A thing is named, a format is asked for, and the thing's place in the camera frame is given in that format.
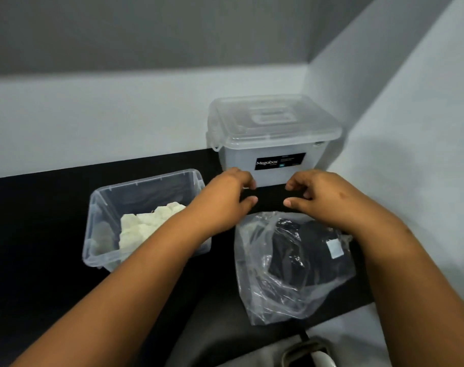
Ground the large translucent storage container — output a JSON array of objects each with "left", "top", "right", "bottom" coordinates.
[{"left": 219, "top": 140, "right": 329, "bottom": 188}]

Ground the group of white paper pouches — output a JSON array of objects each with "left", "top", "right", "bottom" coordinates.
[{"left": 118, "top": 201, "right": 187, "bottom": 252}]

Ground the small clear bin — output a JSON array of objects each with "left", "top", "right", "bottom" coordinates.
[{"left": 81, "top": 168, "right": 213, "bottom": 273}]

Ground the brown rimmed bin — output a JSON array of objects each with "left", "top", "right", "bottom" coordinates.
[{"left": 279, "top": 336, "right": 336, "bottom": 367}]

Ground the clear plastic bag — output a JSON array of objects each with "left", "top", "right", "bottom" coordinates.
[{"left": 233, "top": 211, "right": 357, "bottom": 327}]

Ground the person's left hand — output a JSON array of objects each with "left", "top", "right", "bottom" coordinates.
[{"left": 189, "top": 167, "right": 259, "bottom": 242}]

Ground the person's left forearm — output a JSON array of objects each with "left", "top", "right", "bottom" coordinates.
[{"left": 10, "top": 208, "right": 216, "bottom": 367}]

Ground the person's right hand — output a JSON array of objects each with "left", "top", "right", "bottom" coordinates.
[{"left": 283, "top": 169, "right": 372, "bottom": 237}]

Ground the white rounded object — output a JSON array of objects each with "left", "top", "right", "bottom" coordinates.
[{"left": 311, "top": 350, "right": 333, "bottom": 367}]

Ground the person's right forearm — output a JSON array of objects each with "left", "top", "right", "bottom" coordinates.
[{"left": 352, "top": 209, "right": 464, "bottom": 367}]

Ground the translucent lid with handle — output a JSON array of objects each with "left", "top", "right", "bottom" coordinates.
[{"left": 206, "top": 94, "right": 344, "bottom": 153}]

